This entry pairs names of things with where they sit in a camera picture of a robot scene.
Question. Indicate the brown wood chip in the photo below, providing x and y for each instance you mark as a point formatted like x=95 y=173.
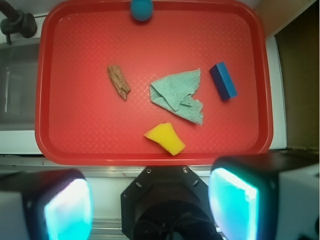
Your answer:
x=118 y=80

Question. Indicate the black octagonal mount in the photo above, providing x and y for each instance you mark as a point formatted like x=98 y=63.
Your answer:
x=167 y=203

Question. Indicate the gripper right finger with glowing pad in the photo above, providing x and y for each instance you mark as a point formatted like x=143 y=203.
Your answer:
x=270 y=196

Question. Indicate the yellow sponge piece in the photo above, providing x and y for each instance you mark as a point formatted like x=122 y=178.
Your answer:
x=165 y=136

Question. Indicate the red plastic tray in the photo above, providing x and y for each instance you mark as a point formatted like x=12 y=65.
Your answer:
x=82 y=120

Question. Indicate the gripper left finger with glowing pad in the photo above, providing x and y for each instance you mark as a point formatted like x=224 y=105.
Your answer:
x=45 y=205

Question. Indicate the teal green cloth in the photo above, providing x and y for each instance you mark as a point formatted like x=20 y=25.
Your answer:
x=174 y=93

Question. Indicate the stainless steel sink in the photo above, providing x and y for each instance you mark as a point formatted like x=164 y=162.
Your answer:
x=18 y=83

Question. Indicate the blue rectangular block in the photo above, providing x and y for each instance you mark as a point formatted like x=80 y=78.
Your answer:
x=223 y=81

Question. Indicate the blue golf ball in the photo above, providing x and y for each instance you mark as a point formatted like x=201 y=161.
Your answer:
x=141 y=10

